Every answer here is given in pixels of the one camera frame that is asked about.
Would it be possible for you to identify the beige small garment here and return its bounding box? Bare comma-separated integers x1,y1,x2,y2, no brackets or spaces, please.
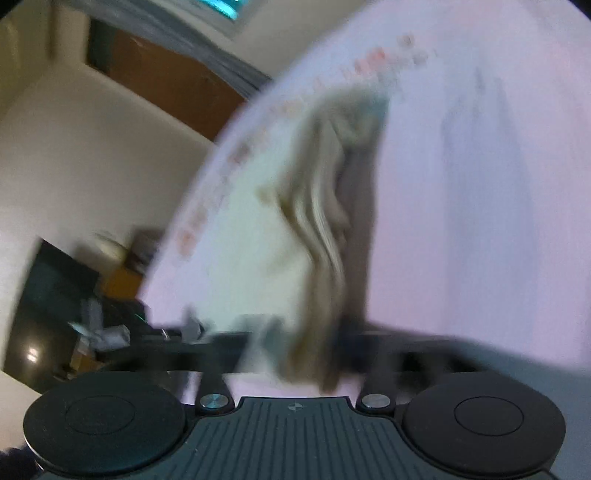
240,88,391,396

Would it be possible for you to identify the grey curtain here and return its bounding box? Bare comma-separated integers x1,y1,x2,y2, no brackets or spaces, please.
88,0,274,99

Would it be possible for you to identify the cream thermos jug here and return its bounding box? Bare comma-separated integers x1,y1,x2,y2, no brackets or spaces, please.
93,231,131,260

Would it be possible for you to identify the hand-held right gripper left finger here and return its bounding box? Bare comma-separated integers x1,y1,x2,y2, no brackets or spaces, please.
99,329,252,413

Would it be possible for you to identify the brown wooden door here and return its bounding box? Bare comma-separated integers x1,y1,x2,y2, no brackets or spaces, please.
88,18,250,136

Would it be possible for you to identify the black television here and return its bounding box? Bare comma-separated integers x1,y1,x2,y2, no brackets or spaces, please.
0,237,101,385

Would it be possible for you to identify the window with white frame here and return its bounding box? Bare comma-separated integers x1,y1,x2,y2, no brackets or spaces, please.
191,0,260,25

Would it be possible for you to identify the floral pink bed sheet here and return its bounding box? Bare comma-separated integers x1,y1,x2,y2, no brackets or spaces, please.
139,0,591,398

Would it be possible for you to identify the wooden cabinet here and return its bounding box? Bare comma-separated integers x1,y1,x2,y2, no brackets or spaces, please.
99,225,163,306

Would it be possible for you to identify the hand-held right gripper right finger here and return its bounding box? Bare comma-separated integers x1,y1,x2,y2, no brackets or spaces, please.
339,316,483,411

